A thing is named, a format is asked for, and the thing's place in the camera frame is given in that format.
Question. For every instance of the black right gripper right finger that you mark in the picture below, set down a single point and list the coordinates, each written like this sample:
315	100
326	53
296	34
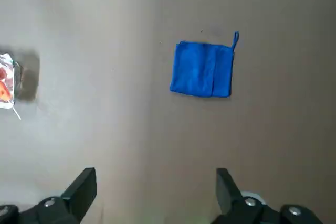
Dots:
228	195

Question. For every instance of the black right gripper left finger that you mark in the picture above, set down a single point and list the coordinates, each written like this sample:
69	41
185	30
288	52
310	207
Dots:
78	190

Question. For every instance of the orange skewered food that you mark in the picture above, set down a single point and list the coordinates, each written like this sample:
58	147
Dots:
3	87

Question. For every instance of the blue dishcloth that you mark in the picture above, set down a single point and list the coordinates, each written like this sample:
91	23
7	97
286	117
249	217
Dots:
199	69

